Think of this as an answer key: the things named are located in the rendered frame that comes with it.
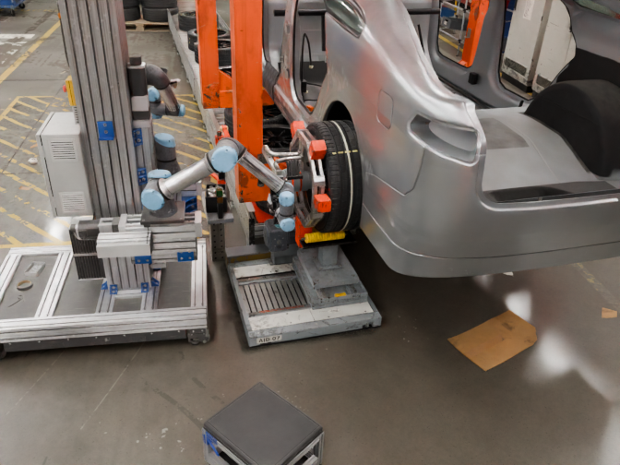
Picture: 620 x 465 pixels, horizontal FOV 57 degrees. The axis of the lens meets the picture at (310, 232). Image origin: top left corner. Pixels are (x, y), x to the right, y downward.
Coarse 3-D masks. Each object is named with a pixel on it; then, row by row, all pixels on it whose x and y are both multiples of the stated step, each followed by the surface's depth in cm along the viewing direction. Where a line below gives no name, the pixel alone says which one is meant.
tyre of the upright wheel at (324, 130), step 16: (320, 128) 321; (336, 128) 322; (352, 128) 323; (336, 144) 314; (352, 144) 316; (336, 160) 311; (352, 160) 313; (336, 176) 310; (352, 176) 312; (304, 192) 365; (336, 192) 312; (352, 192) 314; (336, 208) 316; (352, 208) 319; (320, 224) 338; (336, 224) 328; (352, 224) 332
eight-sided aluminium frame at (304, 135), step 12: (300, 132) 330; (312, 168) 312; (312, 180) 313; (324, 180) 312; (300, 192) 361; (312, 192) 317; (300, 204) 359; (312, 204) 320; (300, 216) 349; (312, 216) 322
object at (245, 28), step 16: (240, 0) 316; (256, 0) 318; (240, 16) 320; (256, 16) 322; (240, 32) 325; (256, 32) 327; (240, 48) 329; (256, 48) 332; (240, 64) 333; (256, 64) 336; (240, 80) 338; (256, 80) 341; (240, 96) 343; (256, 96) 346; (240, 112) 348; (256, 112) 351; (240, 128) 353; (256, 128) 356; (256, 144) 362; (240, 176) 369; (240, 192) 376; (256, 192) 378
